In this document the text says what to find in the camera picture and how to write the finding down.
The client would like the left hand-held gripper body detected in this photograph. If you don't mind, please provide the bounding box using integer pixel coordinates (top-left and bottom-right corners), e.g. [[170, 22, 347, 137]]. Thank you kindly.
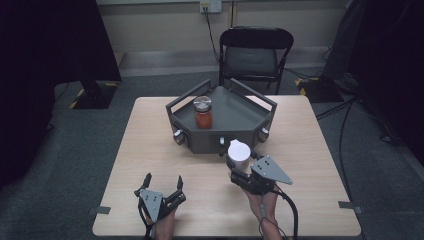
[[133, 186, 187, 225]]

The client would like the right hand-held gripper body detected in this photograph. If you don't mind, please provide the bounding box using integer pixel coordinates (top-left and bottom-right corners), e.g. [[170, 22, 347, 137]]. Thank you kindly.
[[229, 154, 294, 197]]

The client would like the white bottle with white lid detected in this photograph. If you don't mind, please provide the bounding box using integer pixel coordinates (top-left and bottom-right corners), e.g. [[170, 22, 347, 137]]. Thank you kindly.
[[227, 138, 252, 174]]

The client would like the dark grey corner rack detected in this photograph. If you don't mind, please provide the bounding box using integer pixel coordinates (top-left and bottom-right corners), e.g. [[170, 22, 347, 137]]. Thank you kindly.
[[165, 78, 279, 158]]

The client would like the orange jar with silver lid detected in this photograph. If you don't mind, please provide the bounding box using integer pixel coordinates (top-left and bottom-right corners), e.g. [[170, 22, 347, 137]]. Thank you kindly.
[[192, 95, 214, 131]]

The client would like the person's left hand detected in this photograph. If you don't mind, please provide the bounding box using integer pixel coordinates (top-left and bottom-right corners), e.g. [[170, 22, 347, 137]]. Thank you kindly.
[[145, 208, 178, 240]]

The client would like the person's right hand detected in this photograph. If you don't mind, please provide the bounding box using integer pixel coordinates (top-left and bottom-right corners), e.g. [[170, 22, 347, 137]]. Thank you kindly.
[[242, 187, 280, 224]]

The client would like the grey tape strip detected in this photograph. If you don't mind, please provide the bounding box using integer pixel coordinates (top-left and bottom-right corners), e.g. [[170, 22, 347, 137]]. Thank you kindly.
[[337, 200, 365, 215], [87, 205, 112, 216]]

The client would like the black stand base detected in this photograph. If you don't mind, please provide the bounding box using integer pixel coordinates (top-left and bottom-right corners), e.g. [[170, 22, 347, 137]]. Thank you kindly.
[[68, 79, 121, 111], [294, 76, 345, 104]]

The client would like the black folding chair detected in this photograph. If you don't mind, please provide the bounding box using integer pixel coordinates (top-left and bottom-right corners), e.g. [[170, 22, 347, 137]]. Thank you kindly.
[[218, 26, 295, 96]]

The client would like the dark curtain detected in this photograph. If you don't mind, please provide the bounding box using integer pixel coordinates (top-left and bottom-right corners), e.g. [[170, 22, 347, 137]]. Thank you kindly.
[[0, 0, 123, 192], [321, 0, 424, 166]]

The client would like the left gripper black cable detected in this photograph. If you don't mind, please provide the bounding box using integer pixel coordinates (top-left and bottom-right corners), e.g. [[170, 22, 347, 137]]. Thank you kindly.
[[137, 198, 157, 240]]

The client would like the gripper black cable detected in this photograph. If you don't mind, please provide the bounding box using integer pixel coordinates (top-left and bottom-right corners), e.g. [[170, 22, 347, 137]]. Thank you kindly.
[[137, 198, 157, 240], [272, 187, 300, 240]]

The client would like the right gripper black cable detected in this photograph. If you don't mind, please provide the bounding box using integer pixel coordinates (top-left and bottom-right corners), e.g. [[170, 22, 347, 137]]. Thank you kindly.
[[272, 187, 300, 240]]

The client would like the black floor cable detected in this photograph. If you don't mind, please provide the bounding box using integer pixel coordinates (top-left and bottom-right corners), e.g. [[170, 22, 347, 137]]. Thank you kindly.
[[337, 99, 355, 202], [314, 95, 362, 122]]

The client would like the black power cable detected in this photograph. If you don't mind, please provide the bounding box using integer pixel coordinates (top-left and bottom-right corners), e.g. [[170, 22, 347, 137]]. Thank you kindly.
[[203, 7, 221, 65]]

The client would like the white wall socket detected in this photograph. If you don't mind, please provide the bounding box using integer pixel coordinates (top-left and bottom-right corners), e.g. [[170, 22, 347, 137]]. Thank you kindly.
[[199, 0, 223, 14]]

